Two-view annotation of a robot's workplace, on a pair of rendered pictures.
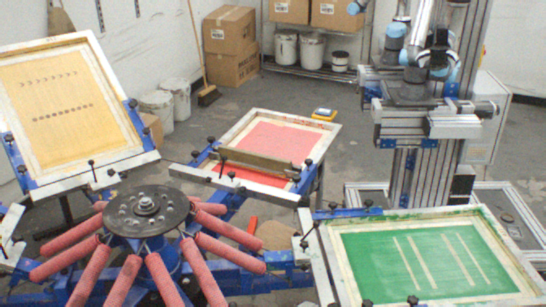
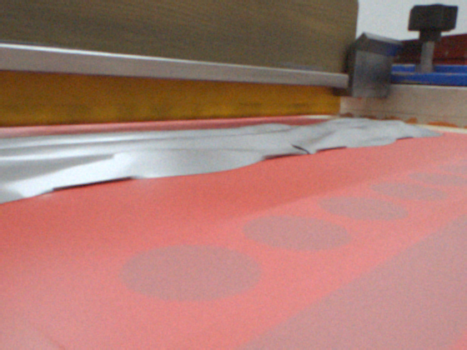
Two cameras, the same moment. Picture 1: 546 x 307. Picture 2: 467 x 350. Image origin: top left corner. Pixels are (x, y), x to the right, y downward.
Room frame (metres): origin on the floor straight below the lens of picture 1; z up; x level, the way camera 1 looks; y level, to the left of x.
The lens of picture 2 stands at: (2.26, -0.15, 0.98)
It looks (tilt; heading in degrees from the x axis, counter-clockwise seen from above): 15 degrees down; 106
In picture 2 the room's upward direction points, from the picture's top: 3 degrees clockwise
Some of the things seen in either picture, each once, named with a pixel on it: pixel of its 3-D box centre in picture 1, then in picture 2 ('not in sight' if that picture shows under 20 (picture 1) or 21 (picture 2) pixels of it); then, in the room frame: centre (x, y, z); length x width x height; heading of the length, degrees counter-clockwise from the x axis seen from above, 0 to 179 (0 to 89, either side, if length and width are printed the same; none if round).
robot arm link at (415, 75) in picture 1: (418, 66); not in sight; (2.39, -0.74, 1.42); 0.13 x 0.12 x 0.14; 66
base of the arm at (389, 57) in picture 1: (392, 54); not in sight; (2.88, -0.73, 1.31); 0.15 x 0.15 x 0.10
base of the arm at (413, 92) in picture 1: (413, 87); not in sight; (2.39, -0.74, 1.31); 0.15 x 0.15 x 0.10
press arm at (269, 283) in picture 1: (317, 278); not in sight; (1.42, -0.18, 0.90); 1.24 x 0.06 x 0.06; 96
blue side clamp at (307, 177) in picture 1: (302, 182); not in sight; (1.99, -0.14, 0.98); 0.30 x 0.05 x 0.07; 156
